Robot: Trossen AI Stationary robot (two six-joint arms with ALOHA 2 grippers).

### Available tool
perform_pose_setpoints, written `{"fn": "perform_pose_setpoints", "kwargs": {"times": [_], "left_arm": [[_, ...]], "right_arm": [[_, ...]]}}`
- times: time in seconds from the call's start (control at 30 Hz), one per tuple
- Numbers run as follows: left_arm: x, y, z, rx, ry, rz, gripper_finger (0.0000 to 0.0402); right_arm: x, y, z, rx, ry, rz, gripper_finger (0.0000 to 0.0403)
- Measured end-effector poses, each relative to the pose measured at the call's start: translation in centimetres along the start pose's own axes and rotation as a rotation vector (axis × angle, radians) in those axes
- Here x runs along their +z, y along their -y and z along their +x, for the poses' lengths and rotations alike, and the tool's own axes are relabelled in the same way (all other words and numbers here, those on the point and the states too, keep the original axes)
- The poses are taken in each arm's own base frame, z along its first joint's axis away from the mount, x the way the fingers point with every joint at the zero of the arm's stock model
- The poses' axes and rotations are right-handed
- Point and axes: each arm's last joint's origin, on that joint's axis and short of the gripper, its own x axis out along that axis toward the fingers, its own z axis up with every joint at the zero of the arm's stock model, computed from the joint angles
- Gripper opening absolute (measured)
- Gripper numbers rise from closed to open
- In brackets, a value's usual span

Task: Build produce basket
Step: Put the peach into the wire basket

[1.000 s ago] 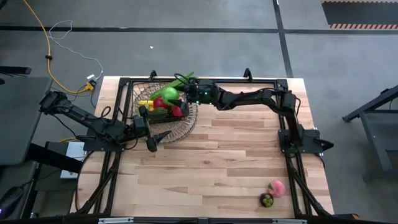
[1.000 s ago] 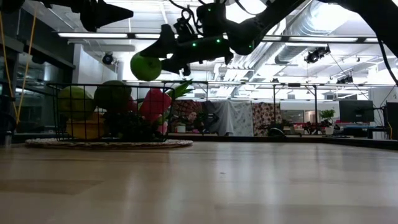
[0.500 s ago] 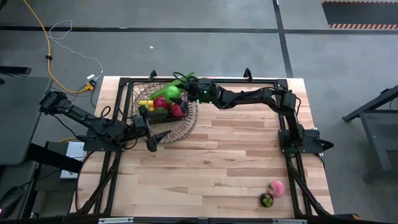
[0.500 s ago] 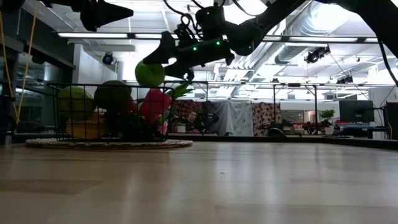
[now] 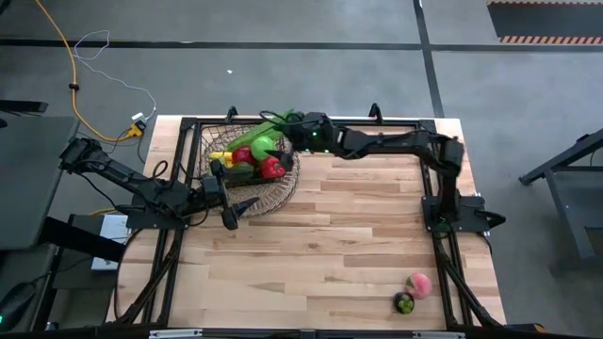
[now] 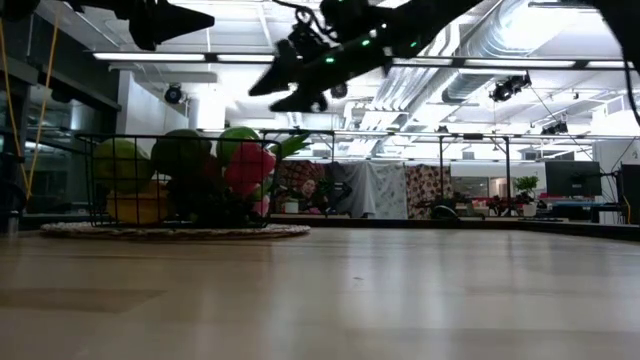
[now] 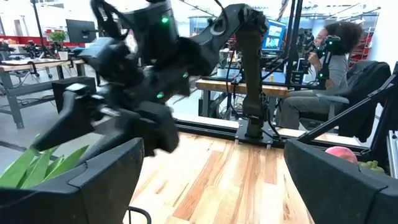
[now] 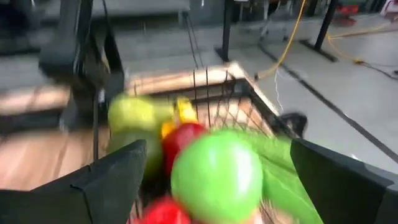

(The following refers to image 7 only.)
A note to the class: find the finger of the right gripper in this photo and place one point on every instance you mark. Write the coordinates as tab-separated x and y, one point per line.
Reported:
60	90
71	124

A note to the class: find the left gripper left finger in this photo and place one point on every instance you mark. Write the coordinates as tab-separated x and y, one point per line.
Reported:
93	193

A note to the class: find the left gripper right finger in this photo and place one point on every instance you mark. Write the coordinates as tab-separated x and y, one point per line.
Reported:
335	193

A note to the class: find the pink peach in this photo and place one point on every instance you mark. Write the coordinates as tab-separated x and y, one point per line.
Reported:
342	153

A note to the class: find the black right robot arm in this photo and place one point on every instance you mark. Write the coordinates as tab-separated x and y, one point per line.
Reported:
252	77

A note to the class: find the grey metal work table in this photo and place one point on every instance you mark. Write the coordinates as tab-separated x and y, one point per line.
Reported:
18	67

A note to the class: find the potted green plant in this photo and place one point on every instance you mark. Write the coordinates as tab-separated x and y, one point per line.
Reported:
58	37

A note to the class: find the black computer monitor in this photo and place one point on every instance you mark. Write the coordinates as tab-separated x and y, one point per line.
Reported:
81	31

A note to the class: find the wooden top workbench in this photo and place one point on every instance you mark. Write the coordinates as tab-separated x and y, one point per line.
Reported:
217	86

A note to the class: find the black office chair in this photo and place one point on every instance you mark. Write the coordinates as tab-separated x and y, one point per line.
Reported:
370	93

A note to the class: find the person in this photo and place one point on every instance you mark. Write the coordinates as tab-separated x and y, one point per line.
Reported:
335	68

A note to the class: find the monitor with blue screen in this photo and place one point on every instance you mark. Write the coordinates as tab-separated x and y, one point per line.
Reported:
274	35

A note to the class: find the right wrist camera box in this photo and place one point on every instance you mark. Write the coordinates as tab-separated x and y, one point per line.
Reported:
105	59

